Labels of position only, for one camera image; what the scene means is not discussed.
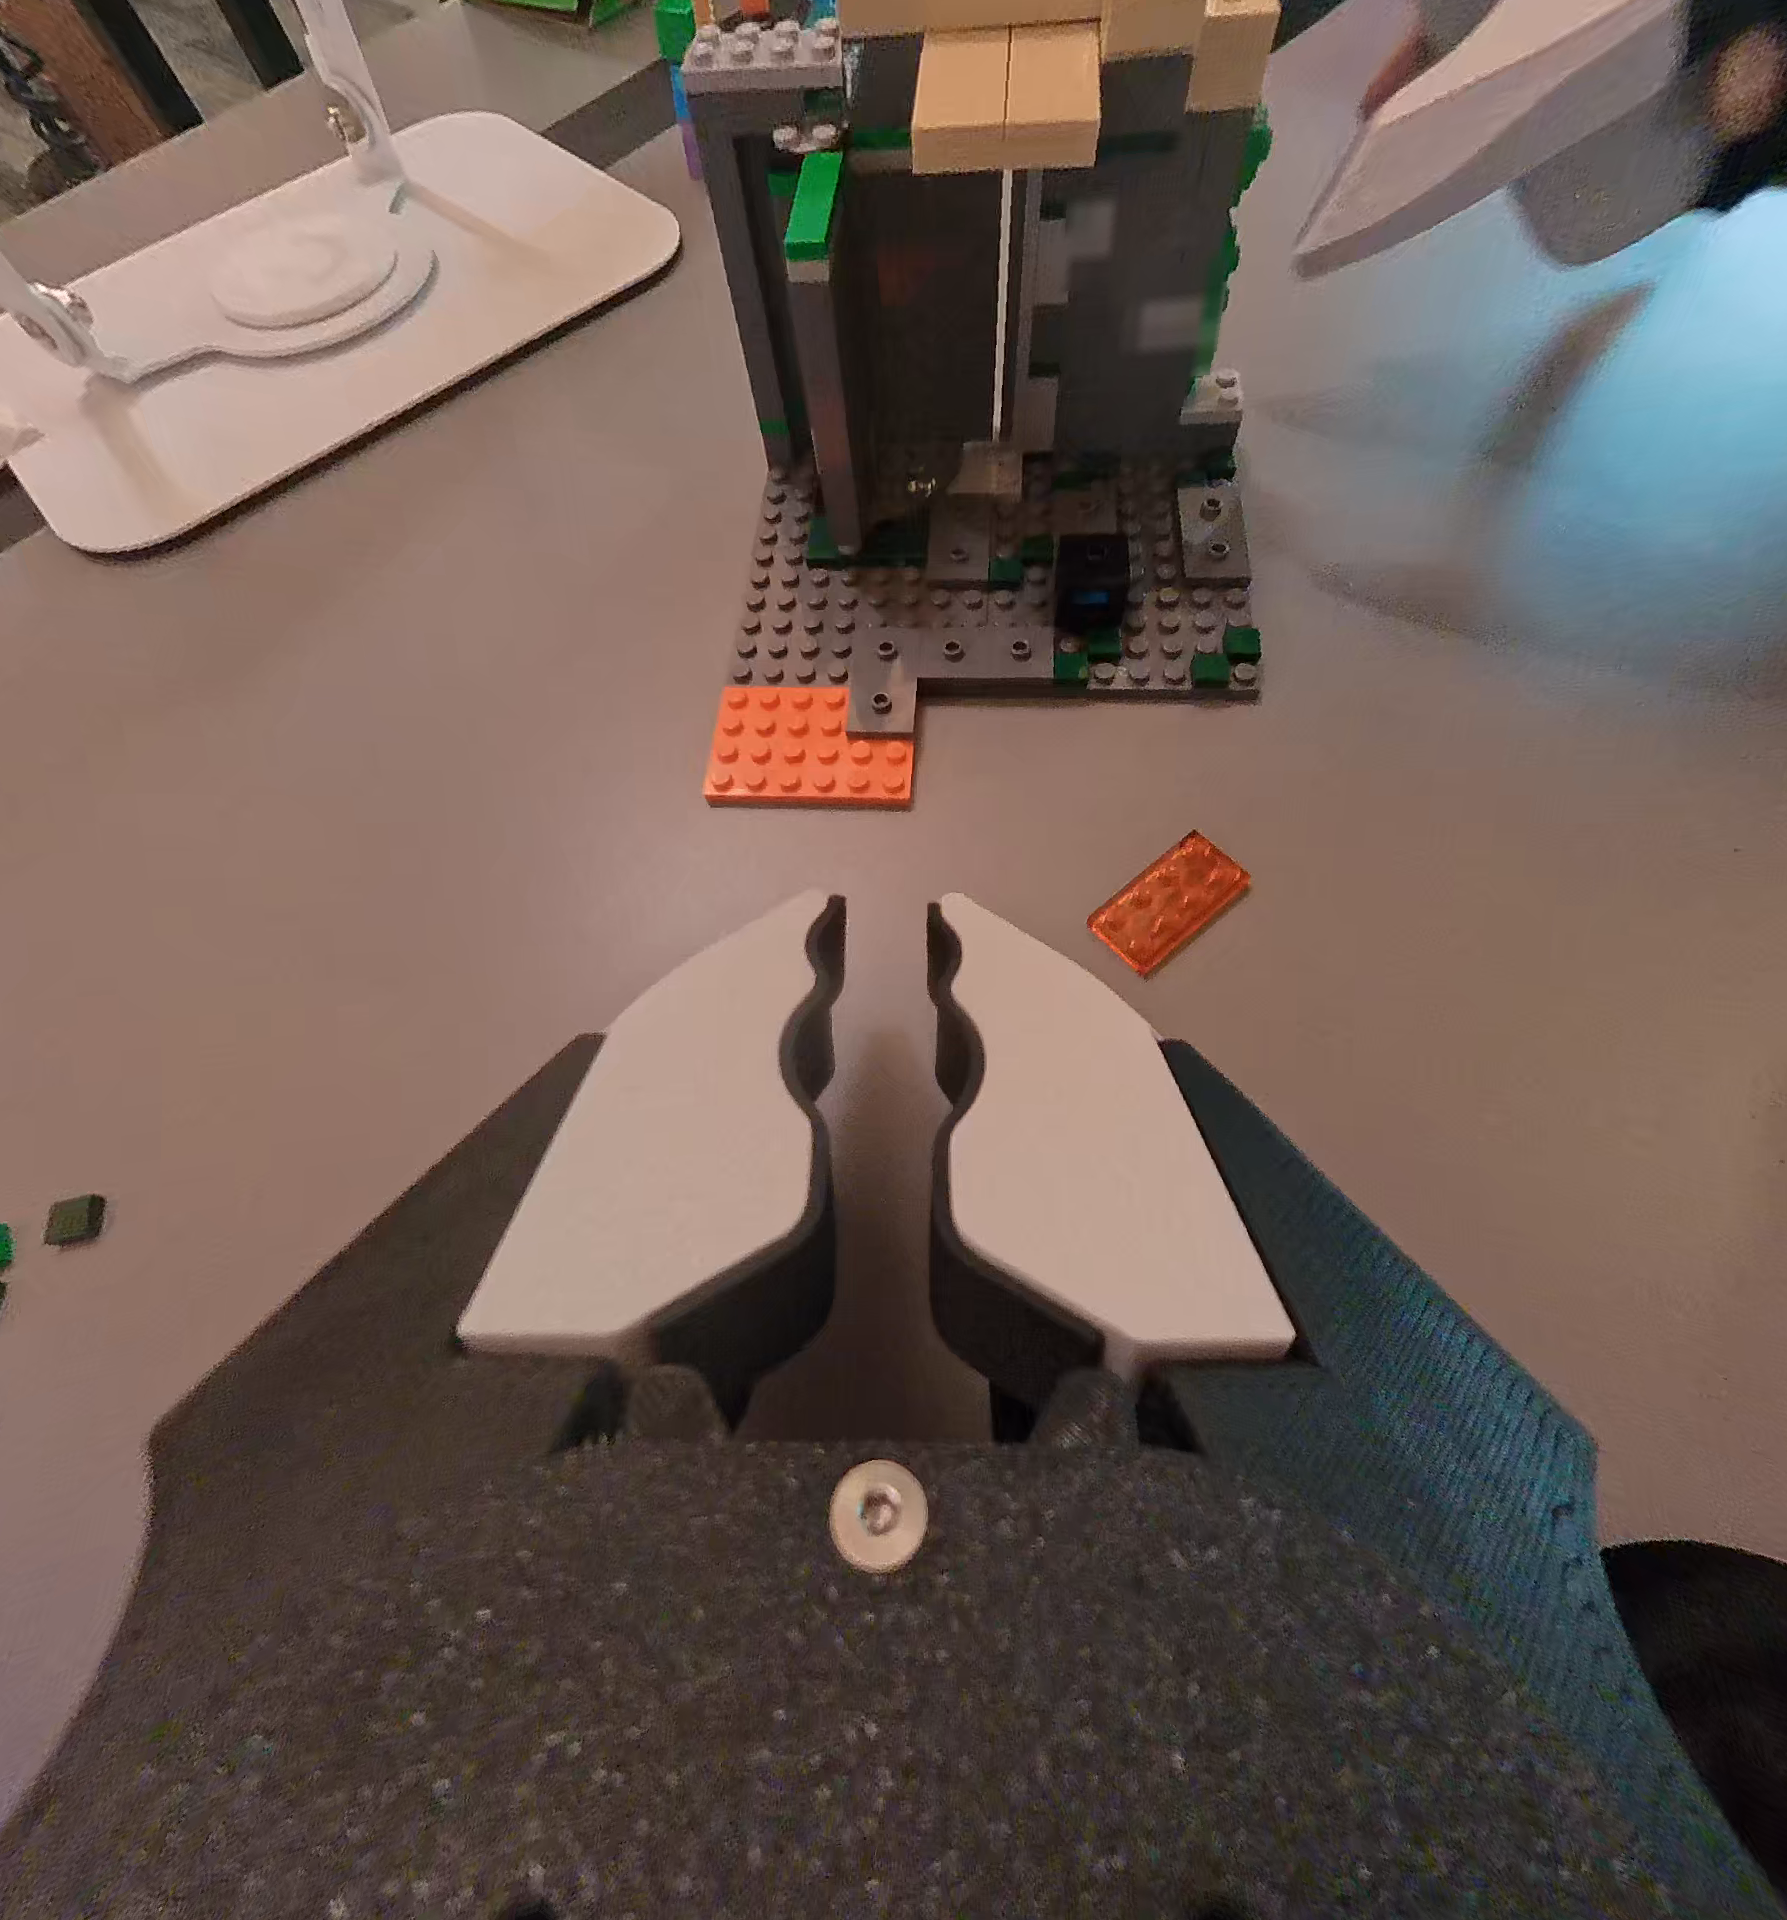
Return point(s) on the white desk stand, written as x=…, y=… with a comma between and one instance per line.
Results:
x=533, y=224

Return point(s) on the grey toy brick building model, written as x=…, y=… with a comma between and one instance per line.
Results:
x=967, y=301

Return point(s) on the transparent orange brick plate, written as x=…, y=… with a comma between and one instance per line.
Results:
x=1168, y=903

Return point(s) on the dark green square tile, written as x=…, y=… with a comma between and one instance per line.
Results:
x=75, y=1219

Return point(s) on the person's dark green clothing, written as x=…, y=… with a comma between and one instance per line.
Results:
x=1762, y=1680

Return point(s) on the green box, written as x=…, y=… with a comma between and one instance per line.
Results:
x=548, y=9

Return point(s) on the dark wooden furniture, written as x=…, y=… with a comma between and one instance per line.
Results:
x=82, y=74

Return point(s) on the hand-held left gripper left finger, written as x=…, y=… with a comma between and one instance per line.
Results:
x=652, y=1141

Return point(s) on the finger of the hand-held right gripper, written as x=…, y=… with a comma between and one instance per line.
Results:
x=1478, y=119

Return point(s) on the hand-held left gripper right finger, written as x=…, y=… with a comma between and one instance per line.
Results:
x=1104, y=1154

